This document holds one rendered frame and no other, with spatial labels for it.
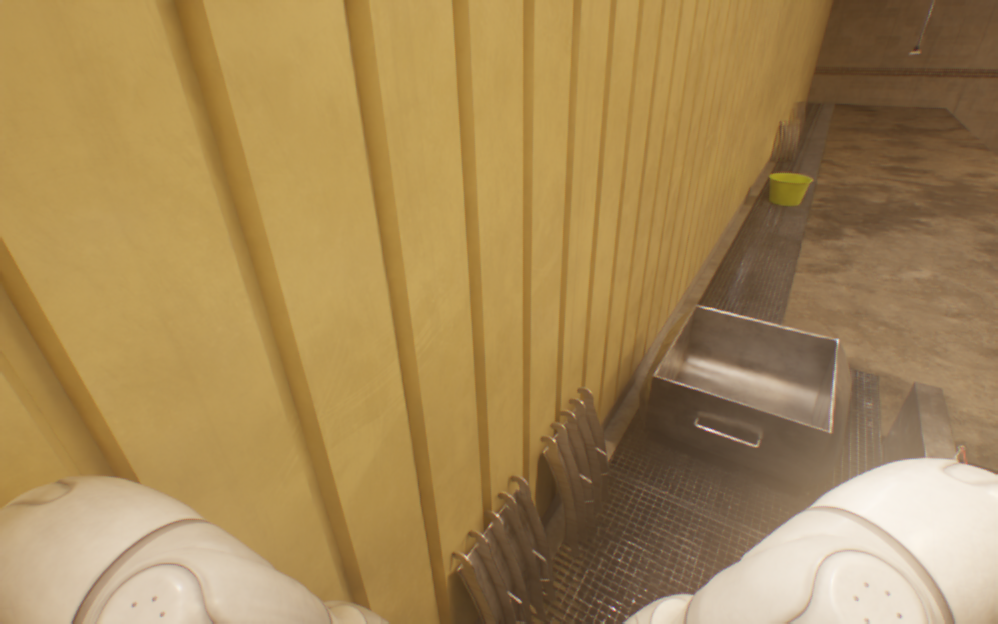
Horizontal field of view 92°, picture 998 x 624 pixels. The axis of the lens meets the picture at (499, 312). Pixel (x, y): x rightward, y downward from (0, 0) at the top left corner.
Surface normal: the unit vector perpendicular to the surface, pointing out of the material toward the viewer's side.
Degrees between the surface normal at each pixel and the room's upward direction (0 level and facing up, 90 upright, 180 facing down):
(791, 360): 89
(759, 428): 90
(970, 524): 17
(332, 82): 90
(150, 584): 27
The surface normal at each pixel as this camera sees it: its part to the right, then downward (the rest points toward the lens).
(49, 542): -0.14, -0.69
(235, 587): 0.77, -0.64
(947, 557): 0.00, -0.55
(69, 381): -0.23, 0.49
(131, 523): 0.22, -0.90
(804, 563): -0.66, -0.75
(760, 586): -0.87, -0.49
